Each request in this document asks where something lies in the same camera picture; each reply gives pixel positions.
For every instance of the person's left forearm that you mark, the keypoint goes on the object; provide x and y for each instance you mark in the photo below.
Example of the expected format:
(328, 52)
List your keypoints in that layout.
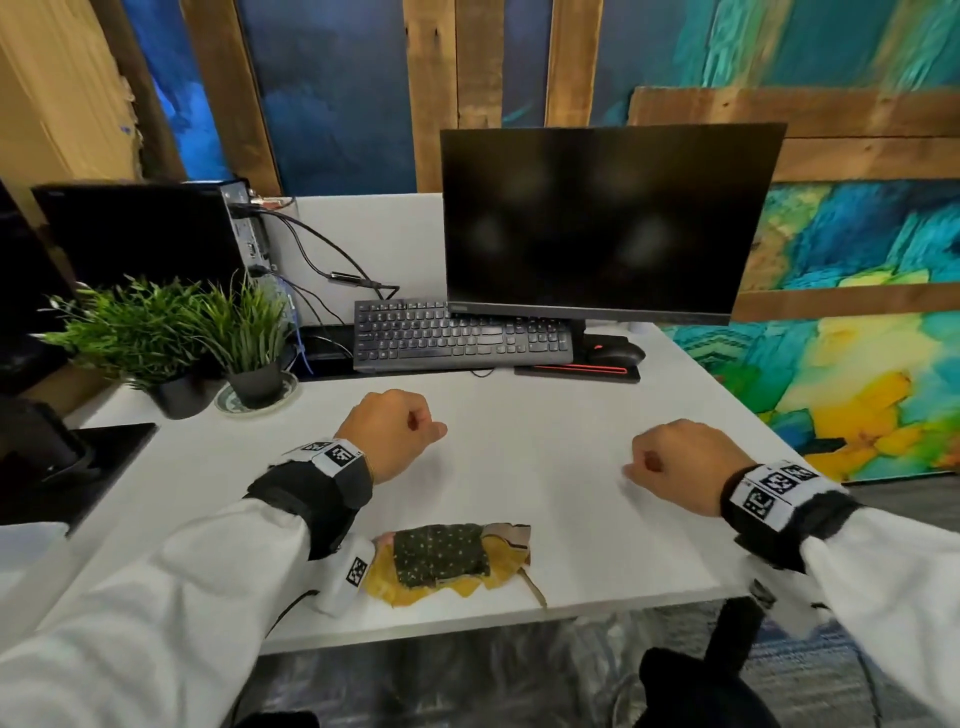
(150, 622)

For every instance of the person's left thumb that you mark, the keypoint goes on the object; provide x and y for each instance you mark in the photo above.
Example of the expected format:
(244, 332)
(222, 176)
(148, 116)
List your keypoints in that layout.
(431, 433)

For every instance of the dark dotted fabric piece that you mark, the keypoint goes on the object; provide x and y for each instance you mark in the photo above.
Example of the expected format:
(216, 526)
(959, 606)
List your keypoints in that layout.
(439, 553)

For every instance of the white green coaster plate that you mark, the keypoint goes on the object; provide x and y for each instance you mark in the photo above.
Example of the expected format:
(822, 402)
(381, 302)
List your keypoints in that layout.
(281, 390)

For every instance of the black keyboard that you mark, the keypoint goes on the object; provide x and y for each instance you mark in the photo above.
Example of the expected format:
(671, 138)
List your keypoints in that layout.
(461, 337)

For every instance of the person's black trouser leg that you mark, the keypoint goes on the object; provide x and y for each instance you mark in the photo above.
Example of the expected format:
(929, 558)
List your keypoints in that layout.
(690, 682)

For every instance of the black computer mouse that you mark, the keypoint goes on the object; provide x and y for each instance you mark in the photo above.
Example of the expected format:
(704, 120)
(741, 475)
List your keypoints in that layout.
(619, 352)

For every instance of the small green potted plant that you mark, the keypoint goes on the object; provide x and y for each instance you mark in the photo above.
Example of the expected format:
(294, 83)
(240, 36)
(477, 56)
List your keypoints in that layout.
(247, 337)

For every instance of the black computer monitor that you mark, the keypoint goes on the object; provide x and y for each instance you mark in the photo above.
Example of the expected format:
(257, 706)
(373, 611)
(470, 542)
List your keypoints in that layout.
(607, 225)

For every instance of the person's right hand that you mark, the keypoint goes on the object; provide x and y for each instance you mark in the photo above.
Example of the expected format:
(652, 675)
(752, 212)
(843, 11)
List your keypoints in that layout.
(686, 465)

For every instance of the person's right thumb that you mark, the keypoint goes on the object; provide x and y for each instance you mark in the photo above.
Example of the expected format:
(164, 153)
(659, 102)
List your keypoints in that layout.
(637, 472)

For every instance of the black desktop computer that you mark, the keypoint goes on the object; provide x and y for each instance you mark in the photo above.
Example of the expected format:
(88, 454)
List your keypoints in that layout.
(142, 232)

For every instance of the black red-edged mouse pad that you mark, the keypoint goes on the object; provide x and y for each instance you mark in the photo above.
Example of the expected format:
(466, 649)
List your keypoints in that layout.
(577, 370)

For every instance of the person's left hand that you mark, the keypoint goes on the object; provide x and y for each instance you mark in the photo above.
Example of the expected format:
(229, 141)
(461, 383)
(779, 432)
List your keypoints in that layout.
(386, 435)

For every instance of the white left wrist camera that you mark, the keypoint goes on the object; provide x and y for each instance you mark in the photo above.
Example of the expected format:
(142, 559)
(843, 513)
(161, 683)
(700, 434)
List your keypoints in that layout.
(345, 574)

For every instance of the tan fabric piece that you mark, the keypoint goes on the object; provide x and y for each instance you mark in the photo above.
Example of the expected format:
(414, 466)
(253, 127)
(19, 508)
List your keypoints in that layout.
(517, 551)

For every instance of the colourful abstract painting canvas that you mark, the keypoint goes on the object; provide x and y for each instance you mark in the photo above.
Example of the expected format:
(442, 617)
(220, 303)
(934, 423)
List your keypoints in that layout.
(855, 375)

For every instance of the black monitor stand base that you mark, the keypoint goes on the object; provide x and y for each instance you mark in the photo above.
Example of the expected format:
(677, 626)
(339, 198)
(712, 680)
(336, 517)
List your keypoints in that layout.
(67, 480)

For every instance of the person's right forearm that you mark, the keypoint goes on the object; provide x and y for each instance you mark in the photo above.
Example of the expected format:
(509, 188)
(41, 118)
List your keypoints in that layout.
(885, 592)

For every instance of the large green potted plant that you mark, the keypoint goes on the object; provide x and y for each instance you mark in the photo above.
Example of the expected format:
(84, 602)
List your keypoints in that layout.
(131, 330)

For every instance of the clear plastic sheet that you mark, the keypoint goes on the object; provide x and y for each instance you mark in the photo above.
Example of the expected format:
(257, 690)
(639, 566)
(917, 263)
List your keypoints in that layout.
(465, 675)

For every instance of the yellow fabric piece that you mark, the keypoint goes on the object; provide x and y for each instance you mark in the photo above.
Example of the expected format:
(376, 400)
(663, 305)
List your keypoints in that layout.
(442, 589)

